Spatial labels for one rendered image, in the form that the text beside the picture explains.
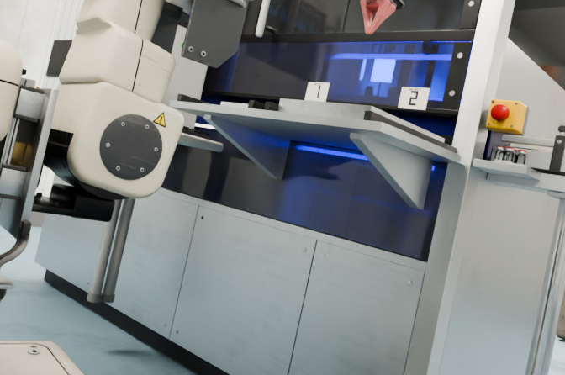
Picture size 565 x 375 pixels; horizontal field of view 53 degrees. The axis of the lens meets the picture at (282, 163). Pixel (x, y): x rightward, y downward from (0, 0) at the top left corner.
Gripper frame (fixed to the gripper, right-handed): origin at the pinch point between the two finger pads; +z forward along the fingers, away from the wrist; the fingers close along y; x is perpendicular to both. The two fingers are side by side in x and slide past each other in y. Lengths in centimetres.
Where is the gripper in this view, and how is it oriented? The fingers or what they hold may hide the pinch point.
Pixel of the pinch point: (369, 30)
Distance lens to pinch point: 127.9
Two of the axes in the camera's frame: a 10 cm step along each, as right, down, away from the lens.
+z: -3.1, 9.4, -1.5
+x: -7.3, -1.4, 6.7
